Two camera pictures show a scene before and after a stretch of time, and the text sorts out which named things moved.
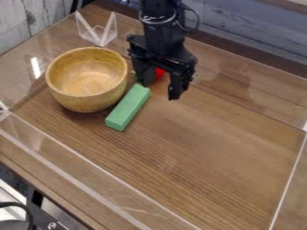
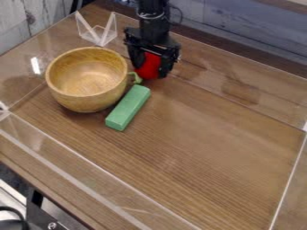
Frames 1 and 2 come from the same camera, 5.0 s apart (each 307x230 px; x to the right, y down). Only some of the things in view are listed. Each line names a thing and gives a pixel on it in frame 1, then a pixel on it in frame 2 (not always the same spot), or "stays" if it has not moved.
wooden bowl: [86, 78] stays
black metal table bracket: [40, 219] stays
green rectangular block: [128, 107] stays
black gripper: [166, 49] to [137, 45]
